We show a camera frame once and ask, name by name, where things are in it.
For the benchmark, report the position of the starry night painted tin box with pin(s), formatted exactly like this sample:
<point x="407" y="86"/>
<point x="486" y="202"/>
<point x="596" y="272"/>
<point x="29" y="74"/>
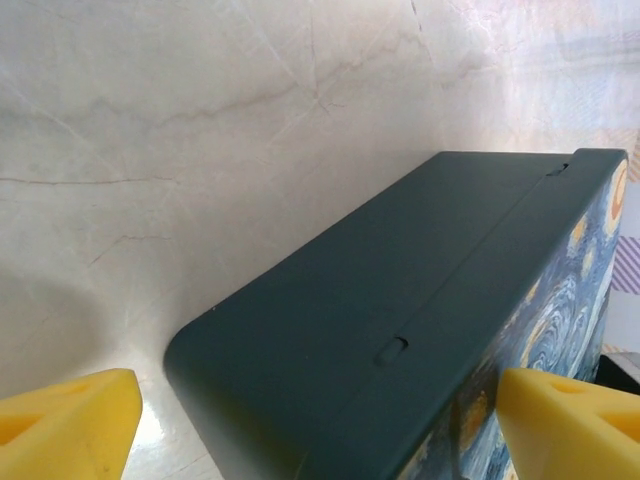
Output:
<point x="375" y="325"/>

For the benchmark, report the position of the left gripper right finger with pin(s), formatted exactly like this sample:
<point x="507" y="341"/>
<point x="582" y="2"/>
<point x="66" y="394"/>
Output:
<point x="575" y="435"/>

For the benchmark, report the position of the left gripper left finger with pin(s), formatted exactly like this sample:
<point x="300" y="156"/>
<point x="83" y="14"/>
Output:
<point x="65" y="430"/>

